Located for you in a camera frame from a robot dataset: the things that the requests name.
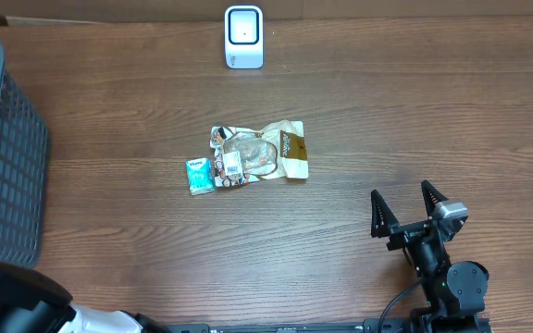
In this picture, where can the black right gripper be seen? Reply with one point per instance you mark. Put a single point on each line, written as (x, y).
(385, 221)

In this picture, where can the brown white snack bag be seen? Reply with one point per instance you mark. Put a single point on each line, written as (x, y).
(243, 156)

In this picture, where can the teal tissue pack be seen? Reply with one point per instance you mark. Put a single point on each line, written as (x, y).
(199, 176)

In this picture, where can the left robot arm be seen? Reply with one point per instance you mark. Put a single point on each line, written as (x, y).
(31, 302)

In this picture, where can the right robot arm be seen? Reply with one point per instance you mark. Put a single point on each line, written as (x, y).
(454, 292)

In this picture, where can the white barcode scanner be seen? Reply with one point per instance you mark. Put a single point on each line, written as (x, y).
(244, 37)

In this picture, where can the grey plastic mesh basket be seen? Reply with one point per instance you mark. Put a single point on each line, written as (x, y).
(25, 144)

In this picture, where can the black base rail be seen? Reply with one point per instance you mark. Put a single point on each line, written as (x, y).
(370, 325)

